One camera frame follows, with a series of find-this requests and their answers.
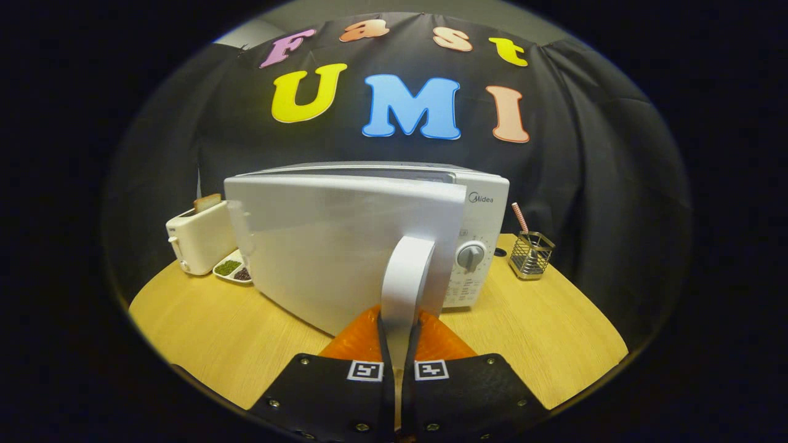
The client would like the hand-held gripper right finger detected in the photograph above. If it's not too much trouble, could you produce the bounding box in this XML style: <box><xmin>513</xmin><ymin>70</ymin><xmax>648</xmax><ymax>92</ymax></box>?
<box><xmin>400</xmin><ymin>309</ymin><xmax>550</xmax><ymax>443</ymax></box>

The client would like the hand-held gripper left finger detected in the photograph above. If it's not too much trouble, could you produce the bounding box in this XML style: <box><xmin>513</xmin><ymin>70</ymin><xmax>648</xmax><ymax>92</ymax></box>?
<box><xmin>249</xmin><ymin>305</ymin><xmax>395</xmax><ymax>443</ymax></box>

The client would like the white microwave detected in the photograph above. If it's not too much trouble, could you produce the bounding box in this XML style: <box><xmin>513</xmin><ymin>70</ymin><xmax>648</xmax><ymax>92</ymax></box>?
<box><xmin>223</xmin><ymin>161</ymin><xmax>510</xmax><ymax>373</ymax></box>

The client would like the white divided seed dish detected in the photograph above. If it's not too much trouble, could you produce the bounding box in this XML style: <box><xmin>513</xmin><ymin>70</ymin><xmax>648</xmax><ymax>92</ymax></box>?
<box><xmin>212</xmin><ymin>249</ymin><xmax>253</xmax><ymax>284</ymax></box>

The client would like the white toaster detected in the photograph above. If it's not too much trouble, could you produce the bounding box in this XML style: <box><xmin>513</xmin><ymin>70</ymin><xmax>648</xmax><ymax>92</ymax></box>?
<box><xmin>165</xmin><ymin>198</ymin><xmax>238</xmax><ymax>276</ymax></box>

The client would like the wire mesh utensil holder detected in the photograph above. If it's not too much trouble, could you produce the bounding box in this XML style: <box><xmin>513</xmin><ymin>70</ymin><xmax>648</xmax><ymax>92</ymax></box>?
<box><xmin>509</xmin><ymin>231</ymin><xmax>555</xmax><ymax>281</ymax></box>

